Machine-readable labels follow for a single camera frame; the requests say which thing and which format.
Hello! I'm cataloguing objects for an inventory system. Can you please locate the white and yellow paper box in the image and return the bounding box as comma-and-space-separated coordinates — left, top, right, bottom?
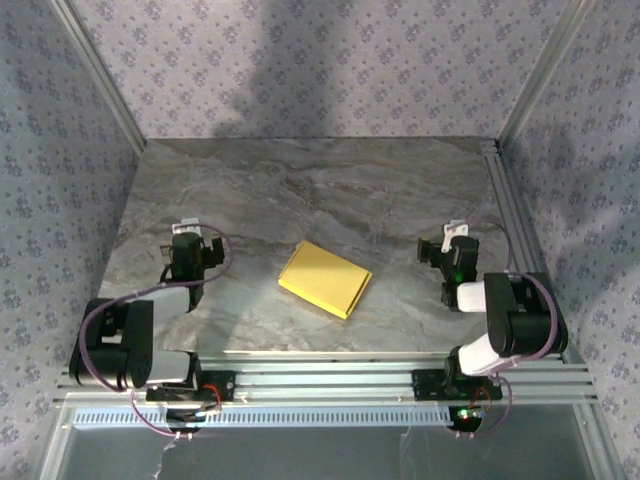
277, 240, 374, 320

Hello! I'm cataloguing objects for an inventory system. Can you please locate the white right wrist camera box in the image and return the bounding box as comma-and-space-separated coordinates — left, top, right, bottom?
442, 219, 471, 252

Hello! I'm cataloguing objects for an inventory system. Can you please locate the aluminium side rail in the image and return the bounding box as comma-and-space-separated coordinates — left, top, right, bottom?
479, 139, 589, 366

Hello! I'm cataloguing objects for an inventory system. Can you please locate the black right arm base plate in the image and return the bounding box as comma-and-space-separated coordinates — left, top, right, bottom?
411, 369, 503, 401

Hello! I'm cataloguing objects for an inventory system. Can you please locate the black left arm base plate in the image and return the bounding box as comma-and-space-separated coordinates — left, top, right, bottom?
145, 370, 236, 402

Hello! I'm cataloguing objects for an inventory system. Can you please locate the aluminium mounting rail beam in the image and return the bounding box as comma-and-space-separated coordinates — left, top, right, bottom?
53, 352, 599, 407

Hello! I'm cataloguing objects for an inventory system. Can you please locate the white slotted cable duct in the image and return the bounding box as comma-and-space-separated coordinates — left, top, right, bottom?
73, 405, 451, 429

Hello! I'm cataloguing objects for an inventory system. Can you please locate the aluminium corner post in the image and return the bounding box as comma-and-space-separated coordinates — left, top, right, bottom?
497, 0, 596, 146
49, 0, 149, 151

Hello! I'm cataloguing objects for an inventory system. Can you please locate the aluminium lower frame bar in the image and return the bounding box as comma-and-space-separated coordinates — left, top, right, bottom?
38, 405, 76, 480
574, 403, 626, 480

